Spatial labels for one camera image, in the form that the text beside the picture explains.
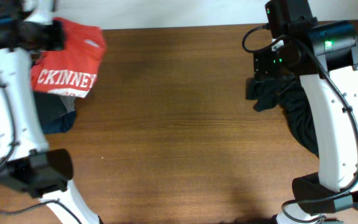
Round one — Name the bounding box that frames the orange t-shirt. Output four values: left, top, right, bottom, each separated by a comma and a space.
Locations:
31, 17, 107, 98

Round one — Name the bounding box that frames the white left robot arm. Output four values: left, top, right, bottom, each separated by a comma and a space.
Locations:
0, 0, 101, 223

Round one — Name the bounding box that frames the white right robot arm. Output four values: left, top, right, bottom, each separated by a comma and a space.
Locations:
254, 21, 358, 223

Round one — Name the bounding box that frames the black adidas jacket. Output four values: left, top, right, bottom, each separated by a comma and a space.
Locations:
246, 78, 319, 156

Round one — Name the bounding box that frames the dark folded shirt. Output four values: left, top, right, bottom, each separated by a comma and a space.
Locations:
34, 92, 67, 126

